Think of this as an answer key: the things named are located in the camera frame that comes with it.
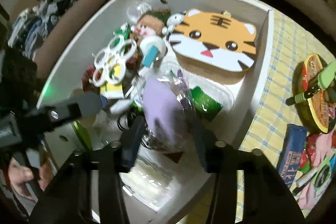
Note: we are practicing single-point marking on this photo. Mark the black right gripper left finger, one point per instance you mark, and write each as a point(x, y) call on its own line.
point(117, 157)

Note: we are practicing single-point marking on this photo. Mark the pink cloth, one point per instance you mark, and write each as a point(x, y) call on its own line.
point(312, 193)

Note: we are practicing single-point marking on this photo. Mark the left hand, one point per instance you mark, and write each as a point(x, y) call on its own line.
point(20, 175)

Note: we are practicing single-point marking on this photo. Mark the white ring holder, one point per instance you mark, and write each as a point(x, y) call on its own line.
point(110, 62)

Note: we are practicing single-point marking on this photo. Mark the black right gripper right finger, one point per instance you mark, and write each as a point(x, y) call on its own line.
point(222, 160)

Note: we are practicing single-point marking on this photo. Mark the green handled brush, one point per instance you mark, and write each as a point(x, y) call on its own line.
point(321, 82)

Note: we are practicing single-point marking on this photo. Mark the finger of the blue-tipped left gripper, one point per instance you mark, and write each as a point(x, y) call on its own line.
point(89, 103)

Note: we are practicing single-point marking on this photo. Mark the blue long box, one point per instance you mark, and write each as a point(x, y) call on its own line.
point(291, 154)

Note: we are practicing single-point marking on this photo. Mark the yellow checked tablecloth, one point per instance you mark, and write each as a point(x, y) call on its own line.
point(291, 45)

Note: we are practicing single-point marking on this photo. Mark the green packet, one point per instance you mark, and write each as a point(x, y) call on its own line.
point(206, 107)

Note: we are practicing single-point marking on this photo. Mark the white storage bin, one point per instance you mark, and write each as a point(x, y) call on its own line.
point(157, 189)

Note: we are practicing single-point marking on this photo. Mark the purple items plastic bag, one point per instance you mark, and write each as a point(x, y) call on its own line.
point(167, 105)

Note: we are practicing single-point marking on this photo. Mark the black white marker pen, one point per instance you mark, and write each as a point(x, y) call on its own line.
point(304, 180)

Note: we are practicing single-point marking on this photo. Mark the tiger face box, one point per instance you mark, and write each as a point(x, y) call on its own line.
point(215, 39)

